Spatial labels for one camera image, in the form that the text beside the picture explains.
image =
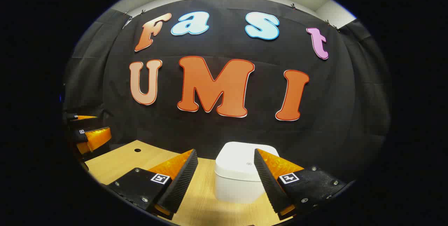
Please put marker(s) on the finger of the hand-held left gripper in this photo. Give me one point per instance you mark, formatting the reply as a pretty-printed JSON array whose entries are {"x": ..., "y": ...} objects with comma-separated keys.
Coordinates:
[
  {"x": 85, "y": 117},
  {"x": 98, "y": 138}
]

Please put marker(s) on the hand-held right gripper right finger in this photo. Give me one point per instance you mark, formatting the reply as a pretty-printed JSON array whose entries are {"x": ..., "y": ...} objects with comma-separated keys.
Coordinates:
[{"x": 269, "y": 180}]

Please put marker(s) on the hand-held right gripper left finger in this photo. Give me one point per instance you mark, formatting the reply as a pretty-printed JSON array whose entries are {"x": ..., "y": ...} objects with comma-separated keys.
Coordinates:
[{"x": 182, "y": 180}]

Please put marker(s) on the white desktop garbage bin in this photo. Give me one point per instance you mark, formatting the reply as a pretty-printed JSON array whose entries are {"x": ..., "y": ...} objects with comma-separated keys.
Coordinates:
[{"x": 238, "y": 184}]

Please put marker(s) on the wooden desktop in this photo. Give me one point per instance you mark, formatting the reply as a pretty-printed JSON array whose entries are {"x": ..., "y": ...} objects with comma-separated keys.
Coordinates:
[{"x": 119, "y": 164}]

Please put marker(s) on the black backdrop cloth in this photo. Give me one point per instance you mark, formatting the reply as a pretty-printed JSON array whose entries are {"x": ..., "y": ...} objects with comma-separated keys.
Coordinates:
[{"x": 210, "y": 131}]

